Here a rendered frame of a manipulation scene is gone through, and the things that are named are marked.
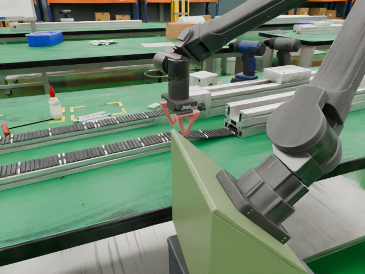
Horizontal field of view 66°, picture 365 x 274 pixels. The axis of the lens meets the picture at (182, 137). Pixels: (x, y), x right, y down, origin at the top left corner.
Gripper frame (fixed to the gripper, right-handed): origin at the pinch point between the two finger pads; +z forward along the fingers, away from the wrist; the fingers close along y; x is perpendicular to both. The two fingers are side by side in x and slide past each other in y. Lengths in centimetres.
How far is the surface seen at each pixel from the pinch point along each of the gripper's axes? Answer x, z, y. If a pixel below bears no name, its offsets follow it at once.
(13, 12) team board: 43, -18, 295
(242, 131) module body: -19.2, 3.4, -5.1
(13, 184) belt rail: 43.2, 4.8, -1.3
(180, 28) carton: -101, -5, 201
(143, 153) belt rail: 11.9, 4.6, -1.8
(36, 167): 37.8, 2.3, -0.3
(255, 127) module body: -24.1, 2.8, -5.3
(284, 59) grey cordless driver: -74, -7, 35
